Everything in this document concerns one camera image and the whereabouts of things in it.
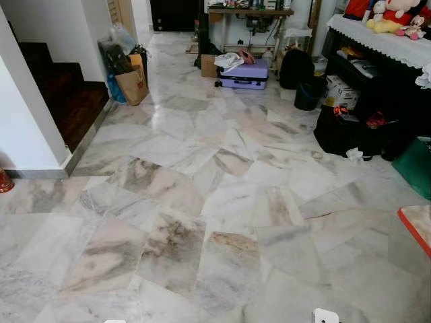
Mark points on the green bag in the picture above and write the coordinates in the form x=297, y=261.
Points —
x=416, y=168

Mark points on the red-edged marble folding table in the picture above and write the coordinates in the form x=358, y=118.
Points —
x=419, y=225

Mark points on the black upright piano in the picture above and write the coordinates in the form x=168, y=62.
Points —
x=397, y=94

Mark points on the crumpled white tissue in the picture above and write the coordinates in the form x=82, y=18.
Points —
x=355, y=155

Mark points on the black duffel bag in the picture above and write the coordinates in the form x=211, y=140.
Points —
x=340, y=134

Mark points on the white printed cardboard box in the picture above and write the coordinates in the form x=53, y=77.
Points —
x=340, y=93

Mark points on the white lace cloth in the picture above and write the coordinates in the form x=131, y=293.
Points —
x=384, y=42

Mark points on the small pink plush doll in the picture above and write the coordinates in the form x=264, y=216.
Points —
x=414, y=28

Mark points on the small black bucket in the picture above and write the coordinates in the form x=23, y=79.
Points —
x=308, y=95

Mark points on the red yellow plush doll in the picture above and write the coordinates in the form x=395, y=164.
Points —
x=397, y=10

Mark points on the black backpack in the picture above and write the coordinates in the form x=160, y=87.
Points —
x=296, y=68

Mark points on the purple hard suitcase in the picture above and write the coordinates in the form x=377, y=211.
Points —
x=246, y=75

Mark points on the pink cap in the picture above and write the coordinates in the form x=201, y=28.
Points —
x=247, y=56

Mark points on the white cloth bundle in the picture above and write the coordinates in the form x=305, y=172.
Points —
x=227, y=60

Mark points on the wooden sewing table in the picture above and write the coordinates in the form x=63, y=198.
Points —
x=249, y=12

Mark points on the brown cardboard box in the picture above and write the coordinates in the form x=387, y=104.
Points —
x=209, y=66

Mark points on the brown paper bag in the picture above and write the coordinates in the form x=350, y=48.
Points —
x=133, y=86

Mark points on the blue plastic bag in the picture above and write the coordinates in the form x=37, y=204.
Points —
x=116, y=91

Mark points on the clear plastic bag bundle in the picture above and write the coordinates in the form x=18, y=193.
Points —
x=120, y=47

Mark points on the light wooden louvre door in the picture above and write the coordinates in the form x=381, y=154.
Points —
x=122, y=13

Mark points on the dark wooden staircase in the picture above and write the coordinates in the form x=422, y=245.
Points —
x=74, y=101

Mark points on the small red container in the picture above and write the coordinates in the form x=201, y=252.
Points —
x=4, y=182

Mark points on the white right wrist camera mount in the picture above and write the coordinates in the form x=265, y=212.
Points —
x=325, y=316

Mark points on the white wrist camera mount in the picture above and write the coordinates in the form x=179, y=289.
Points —
x=115, y=321
x=325, y=316

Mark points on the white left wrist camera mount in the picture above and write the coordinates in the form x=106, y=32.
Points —
x=115, y=321

